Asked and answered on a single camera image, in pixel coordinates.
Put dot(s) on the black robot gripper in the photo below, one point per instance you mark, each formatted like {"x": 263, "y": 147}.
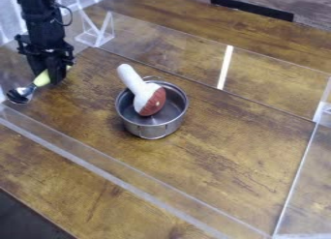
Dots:
{"x": 42, "y": 44}

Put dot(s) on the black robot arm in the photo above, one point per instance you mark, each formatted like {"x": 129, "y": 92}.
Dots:
{"x": 36, "y": 7}

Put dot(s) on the plush mushroom toy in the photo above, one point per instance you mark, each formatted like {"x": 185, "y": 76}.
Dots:
{"x": 149, "y": 94}

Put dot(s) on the small steel pot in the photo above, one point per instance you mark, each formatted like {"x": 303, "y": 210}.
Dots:
{"x": 164, "y": 122}

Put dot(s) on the black strip on table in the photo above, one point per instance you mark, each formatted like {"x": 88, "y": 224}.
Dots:
{"x": 255, "y": 9}

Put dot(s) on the clear acrylic triangular bracket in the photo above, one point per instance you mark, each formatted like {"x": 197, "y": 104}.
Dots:
{"x": 94, "y": 36}

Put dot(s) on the clear acrylic enclosure wall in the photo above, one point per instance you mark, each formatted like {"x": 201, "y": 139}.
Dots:
{"x": 184, "y": 206}

